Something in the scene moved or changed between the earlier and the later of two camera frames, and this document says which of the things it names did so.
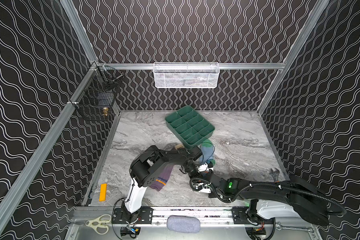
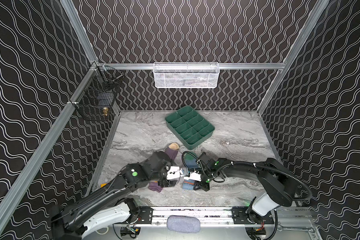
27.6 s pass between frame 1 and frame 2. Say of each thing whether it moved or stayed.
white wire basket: stayed
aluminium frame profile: stayed
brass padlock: stayed
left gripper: moved
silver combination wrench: stayed
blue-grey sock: moved
